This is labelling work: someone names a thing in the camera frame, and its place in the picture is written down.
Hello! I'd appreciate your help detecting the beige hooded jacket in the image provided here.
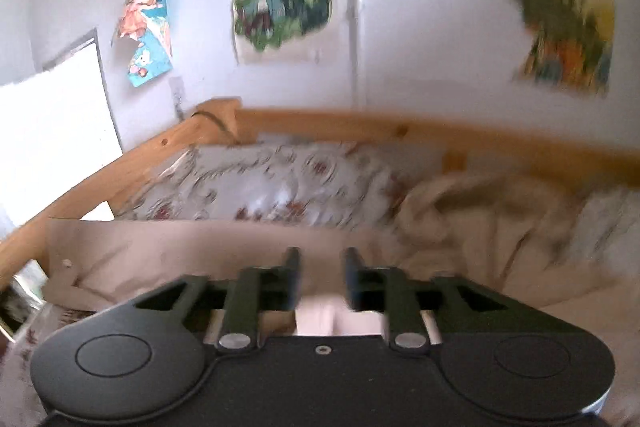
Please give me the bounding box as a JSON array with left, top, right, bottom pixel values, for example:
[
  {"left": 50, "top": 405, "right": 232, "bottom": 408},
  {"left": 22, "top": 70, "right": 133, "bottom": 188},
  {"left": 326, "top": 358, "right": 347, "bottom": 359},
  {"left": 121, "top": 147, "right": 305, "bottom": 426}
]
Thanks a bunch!
[{"left": 43, "top": 174, "right": 639, "bottom": 335}]

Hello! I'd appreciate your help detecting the floral bed sheet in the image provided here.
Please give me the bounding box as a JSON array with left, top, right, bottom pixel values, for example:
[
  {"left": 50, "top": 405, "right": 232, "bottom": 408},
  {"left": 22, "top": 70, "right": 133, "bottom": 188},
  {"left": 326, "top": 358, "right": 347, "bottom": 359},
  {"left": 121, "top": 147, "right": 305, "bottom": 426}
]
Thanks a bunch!
[{"left": 1, "top": 144, "right": 639, "bottom": 426}]

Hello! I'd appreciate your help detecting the small anime girl poster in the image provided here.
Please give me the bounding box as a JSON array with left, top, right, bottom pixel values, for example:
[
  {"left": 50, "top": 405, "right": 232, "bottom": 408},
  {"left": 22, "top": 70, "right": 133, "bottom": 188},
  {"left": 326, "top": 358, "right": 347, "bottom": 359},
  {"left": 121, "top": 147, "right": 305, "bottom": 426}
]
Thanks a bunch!
[{"left": 113, "top": 0, "right": 172, "bottom": 88}]

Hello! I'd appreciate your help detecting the wooden bed frame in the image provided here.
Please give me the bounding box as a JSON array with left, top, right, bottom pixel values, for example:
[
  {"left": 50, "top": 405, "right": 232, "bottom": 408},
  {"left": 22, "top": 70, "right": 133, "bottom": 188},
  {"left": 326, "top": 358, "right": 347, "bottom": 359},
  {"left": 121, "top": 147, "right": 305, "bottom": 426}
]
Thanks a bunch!
[{"left": 1, "top": 98, "right": 639, "bottom": 287}]

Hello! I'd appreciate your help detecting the white wall socket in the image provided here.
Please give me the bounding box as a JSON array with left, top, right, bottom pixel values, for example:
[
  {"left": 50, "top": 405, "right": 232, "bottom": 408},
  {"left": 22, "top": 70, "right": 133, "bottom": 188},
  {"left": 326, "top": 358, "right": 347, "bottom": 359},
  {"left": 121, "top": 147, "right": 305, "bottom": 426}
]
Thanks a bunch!
[{"left": 169, "top": 76, "right": 186, "bottom": 121}]

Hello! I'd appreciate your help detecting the window with grey frame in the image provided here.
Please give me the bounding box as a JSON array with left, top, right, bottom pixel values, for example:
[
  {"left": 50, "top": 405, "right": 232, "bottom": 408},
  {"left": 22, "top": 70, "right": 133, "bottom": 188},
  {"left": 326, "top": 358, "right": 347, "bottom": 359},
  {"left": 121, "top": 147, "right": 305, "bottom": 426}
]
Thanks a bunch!
[{"left": 1, "top": 34, "right": 122, "bottom": 237}]

